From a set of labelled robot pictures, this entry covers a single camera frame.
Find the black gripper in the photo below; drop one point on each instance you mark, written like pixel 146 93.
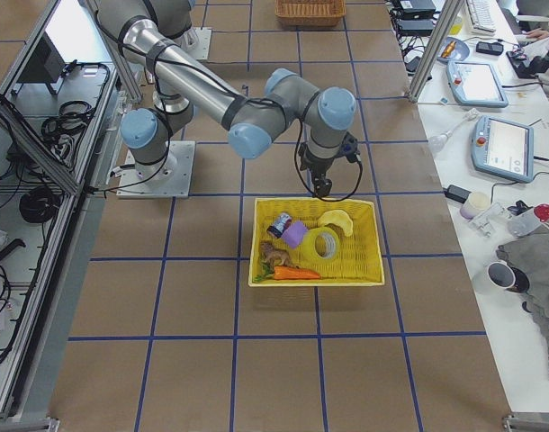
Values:
pixel 319 168

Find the yellow tape roll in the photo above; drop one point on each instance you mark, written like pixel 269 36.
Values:
pixel 320 245

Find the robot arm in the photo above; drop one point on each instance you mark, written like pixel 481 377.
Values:
pixel 159 36

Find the yellow toy banana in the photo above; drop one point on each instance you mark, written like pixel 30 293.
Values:
pixel 339 218

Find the small dark can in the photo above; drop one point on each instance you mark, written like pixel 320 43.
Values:
pixel 279 225

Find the purple foam block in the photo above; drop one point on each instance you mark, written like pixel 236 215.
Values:
pixel 294 234

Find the brown toy lion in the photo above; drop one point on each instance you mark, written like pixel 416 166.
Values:
pixel 272 256

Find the yellow plastic basket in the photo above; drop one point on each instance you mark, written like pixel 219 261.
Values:
pixel 359 261

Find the orange toy carrot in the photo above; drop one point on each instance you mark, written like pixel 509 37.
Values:
pixel 286 273

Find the black power adapter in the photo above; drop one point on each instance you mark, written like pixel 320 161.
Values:
pixel 456 193

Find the brown wicker basket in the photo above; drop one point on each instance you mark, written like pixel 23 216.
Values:
pixel 310 13

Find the white purple cup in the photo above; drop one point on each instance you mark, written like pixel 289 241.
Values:
pixel 474 204

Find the left teach pendant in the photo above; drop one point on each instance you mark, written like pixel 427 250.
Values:
pixel 475 84

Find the teach pendant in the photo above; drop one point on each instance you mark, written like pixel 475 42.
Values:
pixel 503 148
pixel 475 84

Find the right teach pendant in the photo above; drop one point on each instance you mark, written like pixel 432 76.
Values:
pixel 503 148

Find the black mug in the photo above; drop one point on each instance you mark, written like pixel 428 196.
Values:
pixel 506 277

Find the grey cloth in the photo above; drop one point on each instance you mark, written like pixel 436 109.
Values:
pixel 530 255

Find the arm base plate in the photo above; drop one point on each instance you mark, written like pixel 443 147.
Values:
pixel 162 180

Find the aluminium frame post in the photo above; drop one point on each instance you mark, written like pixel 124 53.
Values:
pixel 450 10

